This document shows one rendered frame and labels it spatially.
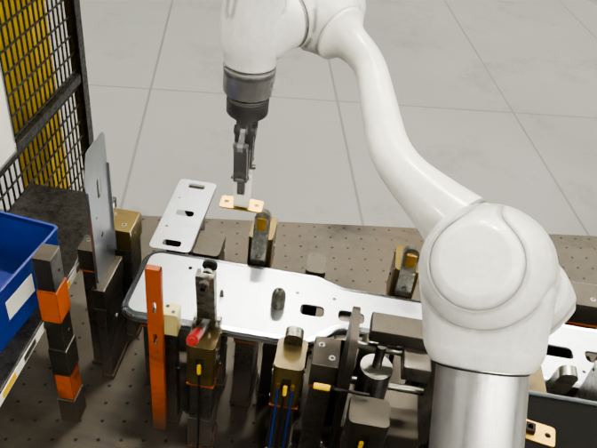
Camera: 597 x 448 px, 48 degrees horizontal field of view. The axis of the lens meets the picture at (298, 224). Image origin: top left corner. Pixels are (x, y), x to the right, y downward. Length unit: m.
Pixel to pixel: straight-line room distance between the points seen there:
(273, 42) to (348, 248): 1.13
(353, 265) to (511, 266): 1.43
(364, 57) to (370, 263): 1.07
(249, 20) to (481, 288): 0.60
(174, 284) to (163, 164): 2.20
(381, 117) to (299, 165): 2.75
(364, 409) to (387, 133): 0.51
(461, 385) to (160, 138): 3.32
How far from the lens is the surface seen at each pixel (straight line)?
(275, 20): 1.10
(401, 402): 1.41
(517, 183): 4.02
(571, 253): 2.40
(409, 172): 0.94
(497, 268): 0.67
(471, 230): 0.68
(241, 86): 1.14
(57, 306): 1.38
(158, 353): 1.43
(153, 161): 3.72
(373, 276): 2.05
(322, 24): 1.16
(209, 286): 1.24
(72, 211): 1.70
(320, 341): 1.26
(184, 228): 1.67
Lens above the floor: 2.06
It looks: 38 degrees down
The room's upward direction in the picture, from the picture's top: 7 degrees clockwise
